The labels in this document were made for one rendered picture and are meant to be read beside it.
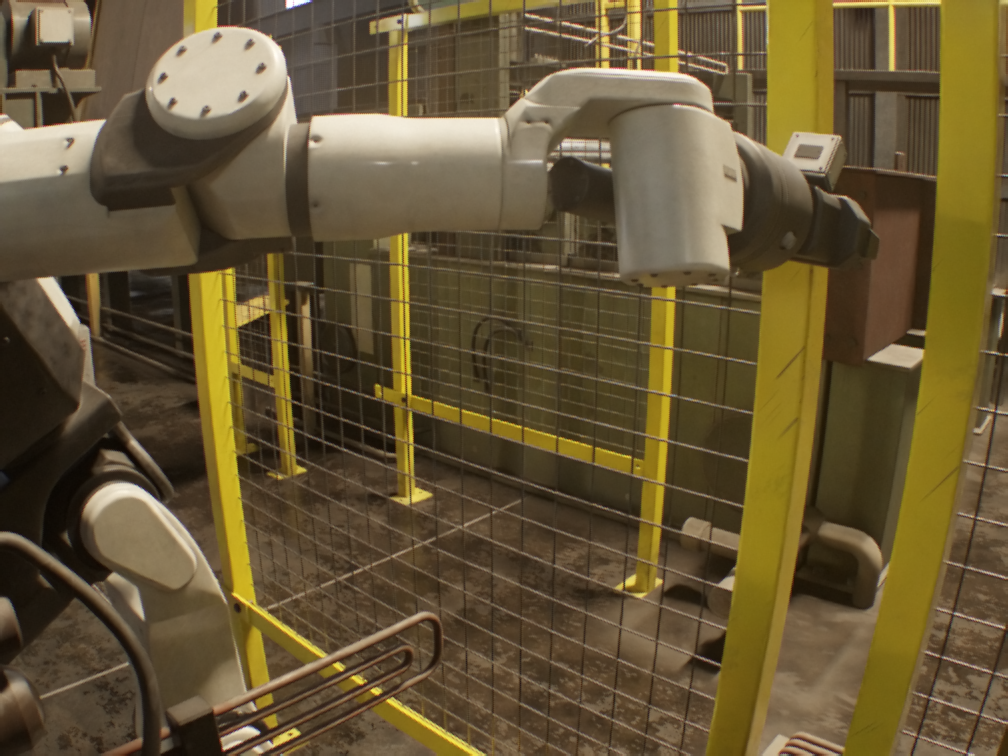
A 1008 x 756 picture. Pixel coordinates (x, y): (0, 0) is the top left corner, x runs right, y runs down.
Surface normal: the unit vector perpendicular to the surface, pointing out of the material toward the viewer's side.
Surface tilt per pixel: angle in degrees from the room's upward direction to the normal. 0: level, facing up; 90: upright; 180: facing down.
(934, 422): 90
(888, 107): 90
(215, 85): 54
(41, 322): 82
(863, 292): 90
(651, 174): 76
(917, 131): 90
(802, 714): 0
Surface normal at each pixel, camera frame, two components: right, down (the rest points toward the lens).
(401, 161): 0.30, 0.05
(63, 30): 0.74, 0.18
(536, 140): 0.12, -0.05
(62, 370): 0.98, -0.10
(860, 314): -0.67, 0.19
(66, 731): 0.00, -0.97
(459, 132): 0.09, -0.51
